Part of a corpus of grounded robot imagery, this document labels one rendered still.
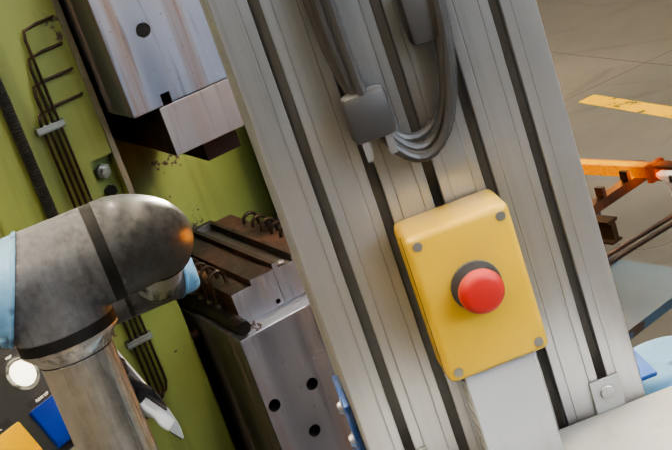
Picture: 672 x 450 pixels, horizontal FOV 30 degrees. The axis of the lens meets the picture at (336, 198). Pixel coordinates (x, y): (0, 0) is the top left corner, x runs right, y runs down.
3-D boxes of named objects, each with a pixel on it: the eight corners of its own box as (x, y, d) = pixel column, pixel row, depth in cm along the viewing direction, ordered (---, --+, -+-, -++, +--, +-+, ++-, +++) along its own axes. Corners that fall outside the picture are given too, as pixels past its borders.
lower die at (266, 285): (329, 279, 247) (315, 241, 244) (242, 325, 239) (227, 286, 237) (241, 244, 283) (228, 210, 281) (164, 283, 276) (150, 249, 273)
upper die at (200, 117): (270, 113, 236) (253, 66, 233) (177, 156, 228) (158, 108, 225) (187, 99, 273) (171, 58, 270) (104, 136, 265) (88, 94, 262)
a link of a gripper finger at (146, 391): (155, 426, 197) (108, 400, 195) (155, 422, 199) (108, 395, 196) (172, 403, 196) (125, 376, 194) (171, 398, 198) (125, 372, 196)
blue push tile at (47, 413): (93, 420, 206) (63, 386, 206) (60, 447, 200) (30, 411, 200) (88, 424, 207) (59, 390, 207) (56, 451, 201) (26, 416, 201)
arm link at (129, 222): (178, 155, 139) (176, 233, 187) (85, 193, 137) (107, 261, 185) (219, 250, 138) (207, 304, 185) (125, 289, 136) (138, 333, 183)
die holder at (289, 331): (467, 442, 261) (404, 252, 247) (315, 537, 246) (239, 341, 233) (338, 374, 310) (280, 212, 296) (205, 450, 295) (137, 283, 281)
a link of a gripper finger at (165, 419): (183, 452, 194) (132, 424, 192) (181, 435, 200) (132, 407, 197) (194, 436, 194) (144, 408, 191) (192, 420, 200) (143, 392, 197)
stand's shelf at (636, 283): (707, 280, 254) (705, 271, 253) (579, 380, 233) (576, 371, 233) (595, 263, 278) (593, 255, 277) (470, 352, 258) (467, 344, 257)
